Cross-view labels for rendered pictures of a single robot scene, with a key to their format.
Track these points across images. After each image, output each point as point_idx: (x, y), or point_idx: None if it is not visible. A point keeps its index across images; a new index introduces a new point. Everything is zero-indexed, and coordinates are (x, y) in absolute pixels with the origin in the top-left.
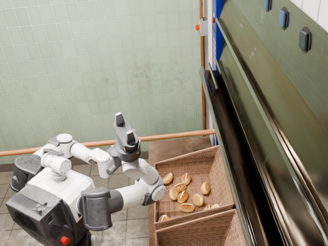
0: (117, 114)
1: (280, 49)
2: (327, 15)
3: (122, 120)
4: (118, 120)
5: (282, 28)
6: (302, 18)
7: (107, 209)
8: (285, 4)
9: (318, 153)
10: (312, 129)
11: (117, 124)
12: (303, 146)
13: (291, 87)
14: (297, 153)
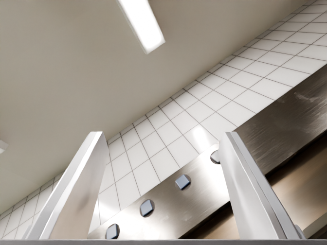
0: (104, 138)
1: (196, 203)
2: (222, 130)
3: (85, 224)
4: (87, 180)
5: (187, 188)
6: (204, 154)
7: None
8: (177, 175)
9: (317, 176)
10: (289, 186)
11: (63, 219)
12: (310, 198)
13: (234, 220)
14: (321, 206)
